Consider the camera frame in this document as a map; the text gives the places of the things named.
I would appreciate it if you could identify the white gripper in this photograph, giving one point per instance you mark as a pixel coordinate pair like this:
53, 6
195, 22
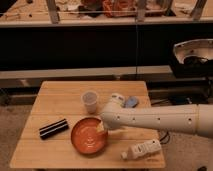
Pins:
104, 126

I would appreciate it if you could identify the orange ceramic bowl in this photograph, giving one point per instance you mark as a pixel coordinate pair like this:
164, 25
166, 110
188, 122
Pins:
85, 137

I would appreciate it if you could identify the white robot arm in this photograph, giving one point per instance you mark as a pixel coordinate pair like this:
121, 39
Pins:
196, 119

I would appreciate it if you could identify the silver robot base dome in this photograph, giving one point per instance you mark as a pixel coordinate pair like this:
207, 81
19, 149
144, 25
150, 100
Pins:
200, 48

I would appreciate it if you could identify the translucent plastic cup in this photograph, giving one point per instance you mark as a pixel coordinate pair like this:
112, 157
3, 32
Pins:
90, 99

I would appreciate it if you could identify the blue sponge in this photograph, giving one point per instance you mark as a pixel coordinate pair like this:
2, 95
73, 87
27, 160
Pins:
131, 102

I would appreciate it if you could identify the black striped box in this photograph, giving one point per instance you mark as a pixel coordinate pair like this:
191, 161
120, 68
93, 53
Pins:
53, 129

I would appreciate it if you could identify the wooden table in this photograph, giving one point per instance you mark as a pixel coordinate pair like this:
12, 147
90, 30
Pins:
58, 100

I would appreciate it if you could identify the orange basket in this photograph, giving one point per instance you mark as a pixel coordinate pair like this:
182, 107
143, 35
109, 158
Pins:
119, 8

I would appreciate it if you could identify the metal shelf rail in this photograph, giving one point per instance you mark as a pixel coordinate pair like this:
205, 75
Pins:
105, 22

